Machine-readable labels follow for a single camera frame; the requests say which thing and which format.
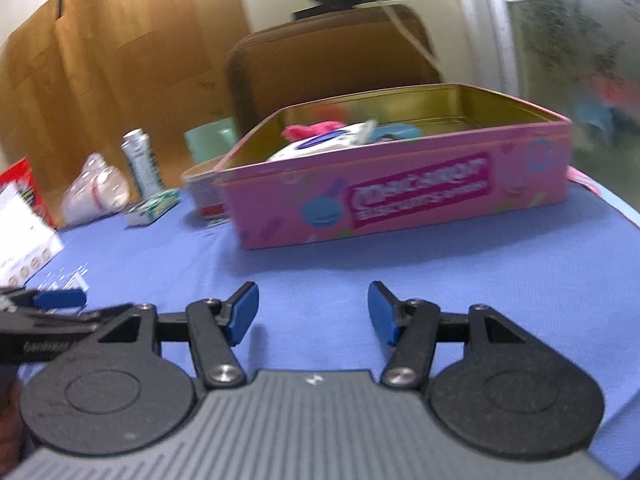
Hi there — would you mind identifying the clear plastic bag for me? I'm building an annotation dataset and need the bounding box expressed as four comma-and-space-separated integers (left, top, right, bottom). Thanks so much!
60, 153, 131, 226

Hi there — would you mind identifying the red box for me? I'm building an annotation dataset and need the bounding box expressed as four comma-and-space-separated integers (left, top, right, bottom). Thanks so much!
0, 156, 57, 229

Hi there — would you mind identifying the green patterned small box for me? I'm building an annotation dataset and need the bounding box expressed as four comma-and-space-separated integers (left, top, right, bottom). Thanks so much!
124, 188, 181, 227

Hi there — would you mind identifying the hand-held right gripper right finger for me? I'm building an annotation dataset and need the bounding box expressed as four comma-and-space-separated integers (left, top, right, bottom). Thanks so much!
367, 281, 538, 388

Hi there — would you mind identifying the blue tablecloth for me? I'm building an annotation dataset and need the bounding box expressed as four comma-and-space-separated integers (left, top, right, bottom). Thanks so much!
0, 175, 640, 480

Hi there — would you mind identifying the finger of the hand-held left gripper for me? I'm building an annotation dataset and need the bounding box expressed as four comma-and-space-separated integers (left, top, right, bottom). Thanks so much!
0, 287, 133, 333

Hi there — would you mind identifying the wooden panel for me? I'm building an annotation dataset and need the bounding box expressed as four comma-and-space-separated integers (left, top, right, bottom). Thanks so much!
0, 0, 252, 233

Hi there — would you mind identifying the white cable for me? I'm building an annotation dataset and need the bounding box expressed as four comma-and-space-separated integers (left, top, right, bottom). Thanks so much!
344, 0, 443, 78

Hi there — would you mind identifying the white tissue pack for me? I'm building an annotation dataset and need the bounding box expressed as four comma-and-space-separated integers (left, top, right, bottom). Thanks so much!
0, 194, 66, 287

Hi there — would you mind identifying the round paper tub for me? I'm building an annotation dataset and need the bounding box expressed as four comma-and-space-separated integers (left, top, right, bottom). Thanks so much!
179, 162, 232, 219

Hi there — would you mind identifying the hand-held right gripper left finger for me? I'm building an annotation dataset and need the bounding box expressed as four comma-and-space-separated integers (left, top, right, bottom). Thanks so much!
97, 281, 260, 388

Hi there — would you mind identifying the white green drink carton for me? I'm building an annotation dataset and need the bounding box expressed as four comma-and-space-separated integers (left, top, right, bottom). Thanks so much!
120, 128, 162, 199

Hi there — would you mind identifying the pink knitted cloth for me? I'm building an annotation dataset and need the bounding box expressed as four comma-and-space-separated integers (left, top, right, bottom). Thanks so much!
281, 119, 342, 143

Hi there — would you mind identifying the mint green mug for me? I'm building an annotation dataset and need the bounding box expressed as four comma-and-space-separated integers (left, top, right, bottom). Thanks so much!
183, 117, 239, 167

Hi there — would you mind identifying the pink biscuit tin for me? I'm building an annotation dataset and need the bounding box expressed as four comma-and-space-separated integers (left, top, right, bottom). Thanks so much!
212, 83, 572, 251

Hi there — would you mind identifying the brown chair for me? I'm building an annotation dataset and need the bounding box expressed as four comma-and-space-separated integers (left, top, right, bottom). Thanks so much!
224, 3, 444, 137

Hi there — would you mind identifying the white wipes packet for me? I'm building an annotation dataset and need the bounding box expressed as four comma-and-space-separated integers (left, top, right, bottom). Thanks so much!
266, 119, 379, 164

